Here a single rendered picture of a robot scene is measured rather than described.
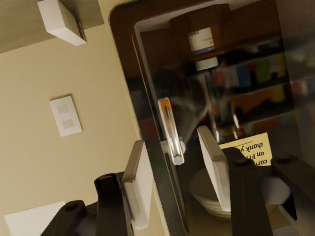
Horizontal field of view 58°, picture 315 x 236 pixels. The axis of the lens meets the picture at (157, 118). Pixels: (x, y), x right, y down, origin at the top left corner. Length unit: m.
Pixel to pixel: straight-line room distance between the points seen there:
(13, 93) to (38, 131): 0.14
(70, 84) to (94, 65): 0.09
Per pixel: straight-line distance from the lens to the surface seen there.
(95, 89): 0.86
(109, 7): 0.42
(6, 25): 0.62
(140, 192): 0.16
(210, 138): 0.18
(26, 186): 1.02
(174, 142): 0.36
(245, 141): 0.43
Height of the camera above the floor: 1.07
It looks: 11 degrees up
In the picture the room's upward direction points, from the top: 165 degrees clockwise
